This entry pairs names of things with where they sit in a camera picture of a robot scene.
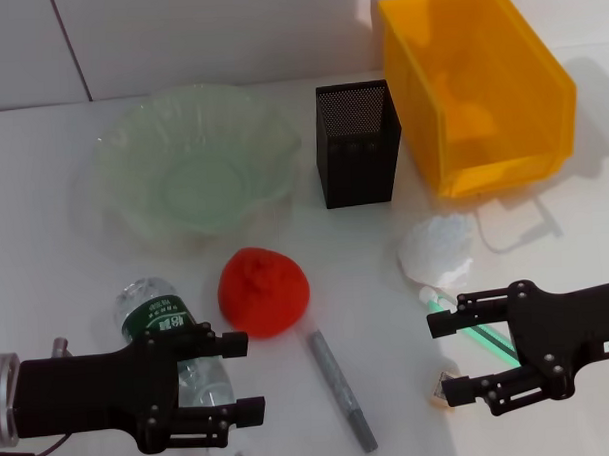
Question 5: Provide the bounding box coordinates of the green and white pen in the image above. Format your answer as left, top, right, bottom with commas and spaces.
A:
419, 283, 523, 371

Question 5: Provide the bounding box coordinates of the red-orange fruit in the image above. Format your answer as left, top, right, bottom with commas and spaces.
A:
215, 245, 313, 341

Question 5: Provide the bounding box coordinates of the wavy clear glass fruit bowl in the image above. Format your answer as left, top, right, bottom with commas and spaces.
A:
89, 81, 306, 242

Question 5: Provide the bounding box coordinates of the left gripper cable with plug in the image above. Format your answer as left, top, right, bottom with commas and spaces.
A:
0, 336, 74, 456

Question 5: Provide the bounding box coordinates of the white paper ball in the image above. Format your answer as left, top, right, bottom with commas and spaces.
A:
396, 212, 478, 291

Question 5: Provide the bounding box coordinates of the yellow plastic bin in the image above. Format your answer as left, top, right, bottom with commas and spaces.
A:
376, 0, 583, 202

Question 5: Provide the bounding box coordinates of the grey marker pen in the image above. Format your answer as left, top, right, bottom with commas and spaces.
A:
306, 328, 379, 456

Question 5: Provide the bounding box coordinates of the small beige eraser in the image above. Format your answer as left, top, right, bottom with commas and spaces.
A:
429, 370, 460, 410

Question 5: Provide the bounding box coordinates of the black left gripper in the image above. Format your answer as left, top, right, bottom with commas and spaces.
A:
10, 318, 269, 456

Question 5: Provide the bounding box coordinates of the clear water bottle green label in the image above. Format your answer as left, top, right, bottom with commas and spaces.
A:
113, 273, 258, 456

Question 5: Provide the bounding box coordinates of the black mesh pen holder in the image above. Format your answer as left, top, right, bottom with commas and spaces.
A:
312, 79, 405, 210

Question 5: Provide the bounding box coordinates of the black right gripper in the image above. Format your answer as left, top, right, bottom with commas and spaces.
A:
424, 275, 609, 420

